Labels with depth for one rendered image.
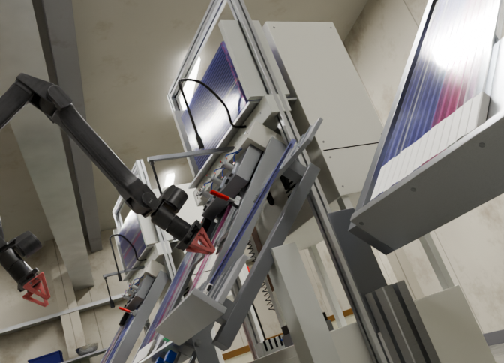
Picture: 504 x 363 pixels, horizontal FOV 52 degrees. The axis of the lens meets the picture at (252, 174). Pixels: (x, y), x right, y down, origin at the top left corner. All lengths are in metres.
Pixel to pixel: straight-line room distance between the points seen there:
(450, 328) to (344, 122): 0.76
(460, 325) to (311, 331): 0.82
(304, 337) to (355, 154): 0.89
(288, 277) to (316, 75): 1.01
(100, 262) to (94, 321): 1.07
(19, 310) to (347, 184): 8.78
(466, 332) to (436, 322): 0.12
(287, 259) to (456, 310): 0.85
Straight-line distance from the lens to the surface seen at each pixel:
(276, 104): 1.72
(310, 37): 2.07
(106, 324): 9.93
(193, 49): 2.26
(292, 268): 1.12
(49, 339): 9.98
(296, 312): 1.10
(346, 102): 1.95
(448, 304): 1.83
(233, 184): 1.66
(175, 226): 1.52
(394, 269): 6.48
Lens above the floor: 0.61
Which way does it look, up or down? 19 degrees up
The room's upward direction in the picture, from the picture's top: 20 degrees counter-clockwise
